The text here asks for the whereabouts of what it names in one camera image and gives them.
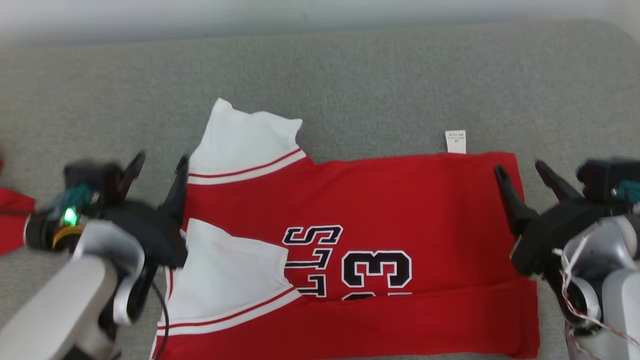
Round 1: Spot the teal left camera connector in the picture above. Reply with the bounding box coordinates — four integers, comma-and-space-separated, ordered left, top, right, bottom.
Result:
49, 184, 94, 222

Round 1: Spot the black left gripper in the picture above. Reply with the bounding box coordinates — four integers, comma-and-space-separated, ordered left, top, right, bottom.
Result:
100, 151, 190, 270

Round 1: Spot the red garment with white band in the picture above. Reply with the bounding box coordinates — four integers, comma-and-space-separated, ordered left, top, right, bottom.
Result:
0, 187, 36, 256

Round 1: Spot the teal right camera connector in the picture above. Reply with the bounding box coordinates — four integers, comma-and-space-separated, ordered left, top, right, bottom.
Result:
617, 180, 640, 204

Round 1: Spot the red white basketball jersey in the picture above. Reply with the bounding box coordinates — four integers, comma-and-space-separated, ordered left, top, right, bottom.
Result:
150, 97, 542, 360

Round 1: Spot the teal camera connector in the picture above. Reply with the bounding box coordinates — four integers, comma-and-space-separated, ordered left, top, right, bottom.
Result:
617, 180, 640, 204
49, 184, 94, 222

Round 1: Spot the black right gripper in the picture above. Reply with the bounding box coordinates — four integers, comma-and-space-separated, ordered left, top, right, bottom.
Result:
493, 160, 632, 276

